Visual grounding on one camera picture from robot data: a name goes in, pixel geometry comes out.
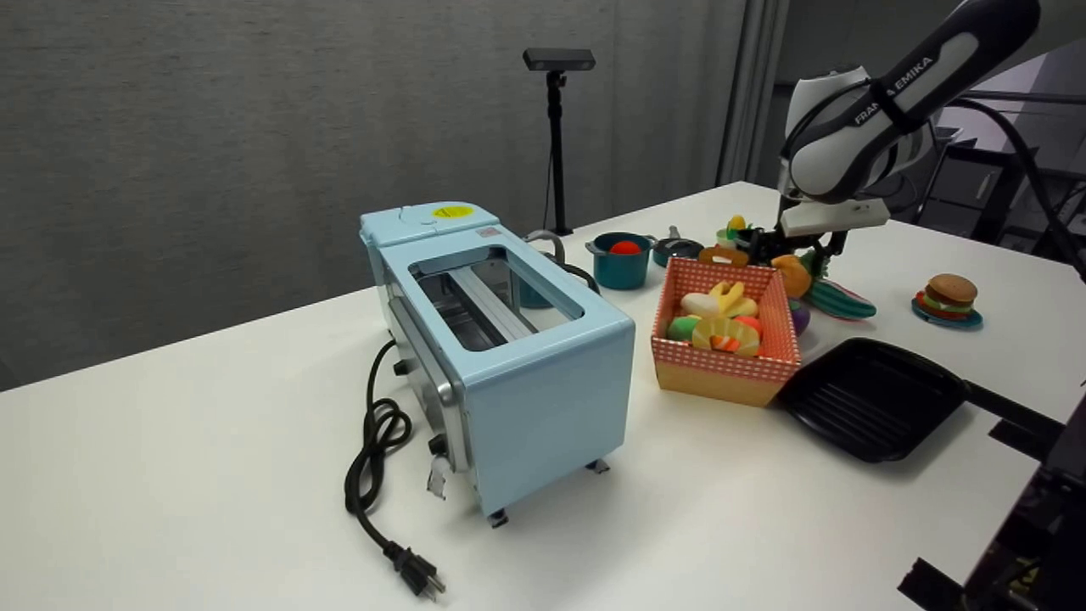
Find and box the orange plush with green leaves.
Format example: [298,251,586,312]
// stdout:
[767,251,821,306]

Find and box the small dark toy pot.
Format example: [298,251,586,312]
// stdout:
[653,229,709,271]

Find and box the black stereo camera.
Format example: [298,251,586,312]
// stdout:
[520,49,600,77]

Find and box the orange checkered cardboard basket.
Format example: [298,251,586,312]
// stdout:
[650,256,805,410]

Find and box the green striped plush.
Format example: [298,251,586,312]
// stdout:
[805,277,883,327]

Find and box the black ridged grill pan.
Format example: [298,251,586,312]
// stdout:
[773,336,974,470]

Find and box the yellow round plush toy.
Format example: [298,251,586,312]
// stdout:
[688,312,765,361]

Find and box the teal toy plate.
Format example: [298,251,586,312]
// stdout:
[910,297,988,336]

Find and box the toy burger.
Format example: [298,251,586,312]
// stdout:
[917,271,980,321]

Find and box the teal toy pot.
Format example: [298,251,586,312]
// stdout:
[584,230,661,297]

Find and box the black camera stand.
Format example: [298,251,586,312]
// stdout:
[543,69,577,238]

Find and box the black power cord with plug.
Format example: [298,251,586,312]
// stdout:
[344,336,448,600]

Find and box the light blue toaster oven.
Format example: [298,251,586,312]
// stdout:
[356,202,639,531]

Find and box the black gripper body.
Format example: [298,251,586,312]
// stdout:
[793,229,856,258]

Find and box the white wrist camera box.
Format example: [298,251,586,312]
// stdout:
[778,193,892,241]

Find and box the yellow banana plush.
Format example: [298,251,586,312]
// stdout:
[677,277,765,321]

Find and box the short black tape strip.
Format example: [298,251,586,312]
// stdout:
[988,414,1064,466]

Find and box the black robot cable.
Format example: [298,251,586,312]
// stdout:
[948,99,1086,281]

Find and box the brown toy donut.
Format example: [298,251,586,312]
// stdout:
[695,246,754,274]

